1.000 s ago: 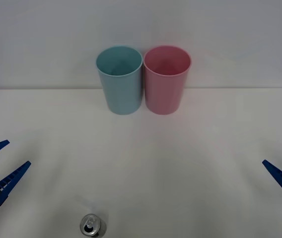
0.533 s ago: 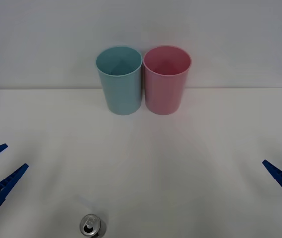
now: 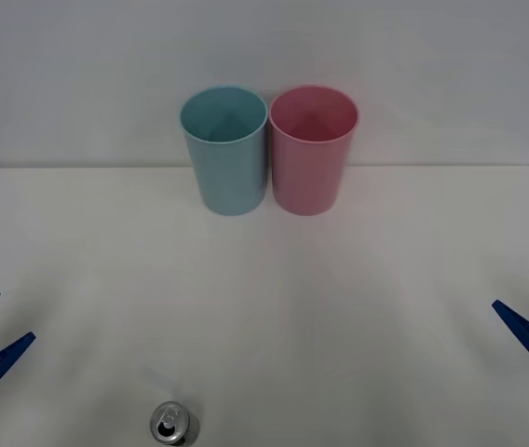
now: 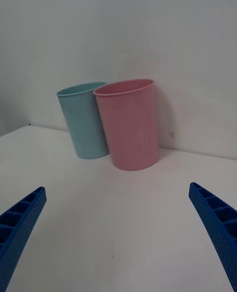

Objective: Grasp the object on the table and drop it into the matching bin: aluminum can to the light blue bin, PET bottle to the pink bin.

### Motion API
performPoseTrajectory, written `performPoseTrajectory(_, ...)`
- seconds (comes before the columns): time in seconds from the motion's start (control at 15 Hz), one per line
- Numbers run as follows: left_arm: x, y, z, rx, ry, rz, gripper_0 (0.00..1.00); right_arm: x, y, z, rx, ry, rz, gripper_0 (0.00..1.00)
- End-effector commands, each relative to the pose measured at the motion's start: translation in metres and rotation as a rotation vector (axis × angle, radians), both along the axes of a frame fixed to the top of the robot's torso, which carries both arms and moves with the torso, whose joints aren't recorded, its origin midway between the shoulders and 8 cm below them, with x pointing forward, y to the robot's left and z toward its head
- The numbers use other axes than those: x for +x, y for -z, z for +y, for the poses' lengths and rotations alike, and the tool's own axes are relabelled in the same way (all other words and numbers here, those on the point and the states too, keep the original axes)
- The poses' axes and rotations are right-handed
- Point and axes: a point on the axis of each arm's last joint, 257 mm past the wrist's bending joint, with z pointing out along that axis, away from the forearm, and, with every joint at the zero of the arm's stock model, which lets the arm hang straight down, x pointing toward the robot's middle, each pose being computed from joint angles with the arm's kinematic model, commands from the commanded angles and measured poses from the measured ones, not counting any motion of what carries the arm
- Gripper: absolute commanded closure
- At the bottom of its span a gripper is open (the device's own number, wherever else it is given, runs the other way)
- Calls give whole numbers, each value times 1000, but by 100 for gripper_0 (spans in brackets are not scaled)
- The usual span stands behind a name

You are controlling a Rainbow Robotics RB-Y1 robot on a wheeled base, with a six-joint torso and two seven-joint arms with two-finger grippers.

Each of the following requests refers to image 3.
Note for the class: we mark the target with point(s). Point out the black drink can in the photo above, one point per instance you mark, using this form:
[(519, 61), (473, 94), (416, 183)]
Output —
[(171, 423)]

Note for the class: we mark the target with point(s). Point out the pink plastic bin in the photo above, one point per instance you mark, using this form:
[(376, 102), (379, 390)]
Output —
[(308, 177)]

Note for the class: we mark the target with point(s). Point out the pale blue plastic bin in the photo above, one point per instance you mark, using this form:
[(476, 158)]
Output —
[(229, 177)]

